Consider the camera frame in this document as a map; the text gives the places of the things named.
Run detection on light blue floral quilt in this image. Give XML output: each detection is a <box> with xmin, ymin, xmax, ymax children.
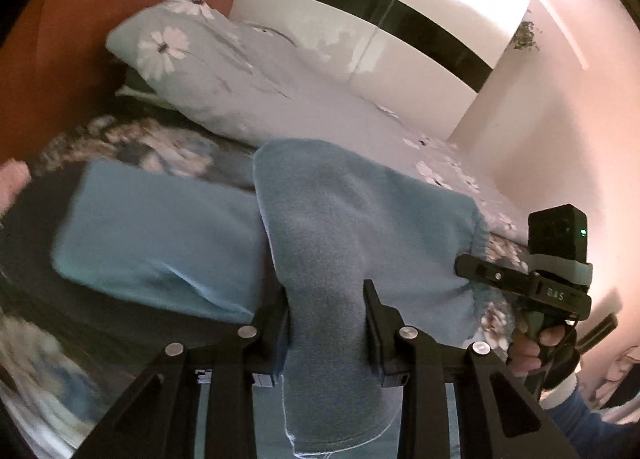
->
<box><xmin>106</xmin><ymin>0</ymin><xmax>527</xmax><ymax>243</ymax></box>

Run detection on blue fleece pants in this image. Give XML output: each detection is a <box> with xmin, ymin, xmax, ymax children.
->
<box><xmin>51</xmin><ymin>140</ymin><xmax>491</xmax><ymax>458</ymax></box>

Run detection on white glossy wardrobe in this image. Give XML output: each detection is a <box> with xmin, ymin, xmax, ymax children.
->
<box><xmin>232</xmin><ymin>0</ymin><xmax>529</xmax><ymax>138</ymax></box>

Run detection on blue sleeve forearm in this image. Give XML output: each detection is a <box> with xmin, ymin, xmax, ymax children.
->
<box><xmin>539</xmin><ymin>373</ymin><xmax>639</xmax><ymax>459</ymax></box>

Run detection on pink fleece garment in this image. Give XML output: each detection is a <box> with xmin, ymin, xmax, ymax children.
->
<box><xmin>0</xmin><ymin>159</ymin><xmax>32</xmax><ymax>216</ymax></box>

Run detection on person's right hand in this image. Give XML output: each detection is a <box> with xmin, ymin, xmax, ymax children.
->
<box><xmin>506</xmin><ymin>318</ymin><xmax>566</xmax><ymax>378</ymax></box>

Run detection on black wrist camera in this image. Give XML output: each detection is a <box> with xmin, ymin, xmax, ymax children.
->
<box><xmin>527</xmin><ymin>204</ymin><xmax>593</xmax><ymax>289</ymax></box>

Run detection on dark teal floral blanket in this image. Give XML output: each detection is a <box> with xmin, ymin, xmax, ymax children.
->
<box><xmin>1</xmin><ymin>128</ymin><xmax>521</xmax><ymax>458</ymax></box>

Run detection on brown wooden headboard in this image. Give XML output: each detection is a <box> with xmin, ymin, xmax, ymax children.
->
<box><xmin>1</xmin><ymin>0</ymin><xmax>233</xmax><ymax>159</ymax></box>

